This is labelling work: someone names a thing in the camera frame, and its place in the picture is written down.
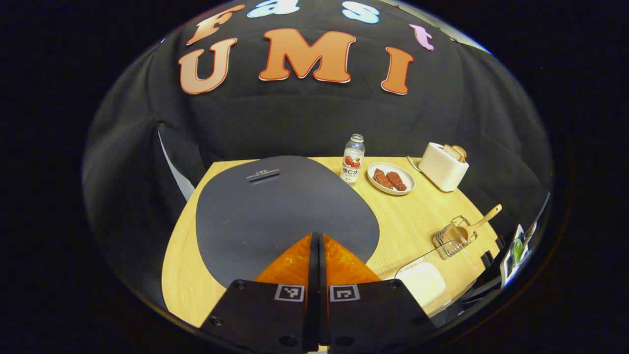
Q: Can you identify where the clear box of white rice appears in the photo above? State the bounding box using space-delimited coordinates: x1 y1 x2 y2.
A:
393 241 480 318

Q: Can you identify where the clear drink bottle red label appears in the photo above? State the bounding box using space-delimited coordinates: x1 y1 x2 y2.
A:
341 133 366 184

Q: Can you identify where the red meat piece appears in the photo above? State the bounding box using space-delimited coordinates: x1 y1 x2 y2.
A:
372 168 395 190
386 171 408 192

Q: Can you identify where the wire chopstick holder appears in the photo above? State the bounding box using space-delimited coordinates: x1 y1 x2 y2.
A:
432 215 478 260

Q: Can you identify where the cream white toaster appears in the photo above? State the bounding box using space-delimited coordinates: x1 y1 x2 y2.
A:
418 142 470 193

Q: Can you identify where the white card with green patch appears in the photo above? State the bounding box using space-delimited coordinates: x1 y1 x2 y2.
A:
500 224 537 288

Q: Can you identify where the black backdrop cloth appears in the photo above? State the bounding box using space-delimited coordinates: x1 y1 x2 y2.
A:
81 0 553 315

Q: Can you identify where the dark grey rice cooker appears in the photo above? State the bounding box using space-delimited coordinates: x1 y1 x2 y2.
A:
196 155 380 288

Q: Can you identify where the wooden spoon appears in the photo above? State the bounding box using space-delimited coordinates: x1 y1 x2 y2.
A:
455 204 503 244

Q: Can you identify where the white round plate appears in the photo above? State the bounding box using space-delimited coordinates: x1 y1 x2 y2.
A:
367 162 416 196

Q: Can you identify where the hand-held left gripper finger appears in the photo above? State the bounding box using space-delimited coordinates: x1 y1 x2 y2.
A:
318 232 437 352
199 232 318 352

